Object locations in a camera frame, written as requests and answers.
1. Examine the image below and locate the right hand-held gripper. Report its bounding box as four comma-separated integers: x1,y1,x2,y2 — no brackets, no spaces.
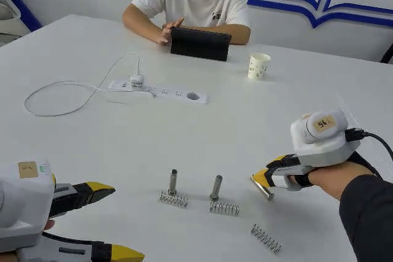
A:
251,109,362,191

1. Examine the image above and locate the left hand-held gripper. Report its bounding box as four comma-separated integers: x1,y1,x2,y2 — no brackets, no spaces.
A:
0,160,146,262

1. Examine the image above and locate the metal pin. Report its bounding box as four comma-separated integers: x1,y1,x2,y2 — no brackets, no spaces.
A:
209,174,224,201
251,177,275,201
167,168,179,196

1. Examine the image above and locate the metal coil spring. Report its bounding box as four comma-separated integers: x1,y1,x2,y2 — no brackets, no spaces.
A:
209,201,241,217
157,191,189,209
250,223,282,255

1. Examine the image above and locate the person's right forearm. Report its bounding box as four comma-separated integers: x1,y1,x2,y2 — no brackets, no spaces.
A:
338,174,393,262

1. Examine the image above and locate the person's right hand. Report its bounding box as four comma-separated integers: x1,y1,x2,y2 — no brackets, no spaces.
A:
290,150,382,202

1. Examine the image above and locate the patterned paper cup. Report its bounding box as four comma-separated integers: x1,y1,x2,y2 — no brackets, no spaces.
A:
247,52,272,81

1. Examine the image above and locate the white power strip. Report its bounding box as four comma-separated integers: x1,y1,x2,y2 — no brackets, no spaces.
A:
108,79,209,105

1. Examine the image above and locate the black tablet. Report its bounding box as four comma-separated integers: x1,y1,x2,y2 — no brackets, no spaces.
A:
169,26,232,63

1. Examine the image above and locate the white charger plug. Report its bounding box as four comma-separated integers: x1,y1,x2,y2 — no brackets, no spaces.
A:
129,74,146,89

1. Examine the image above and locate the white chair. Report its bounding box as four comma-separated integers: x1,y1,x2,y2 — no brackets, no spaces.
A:
0,0,23,48

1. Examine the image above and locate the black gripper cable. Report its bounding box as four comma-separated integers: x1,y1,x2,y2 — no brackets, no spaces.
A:
344,128,393,164

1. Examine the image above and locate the white charging cable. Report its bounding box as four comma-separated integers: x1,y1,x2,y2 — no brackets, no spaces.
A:
24,51,158,118

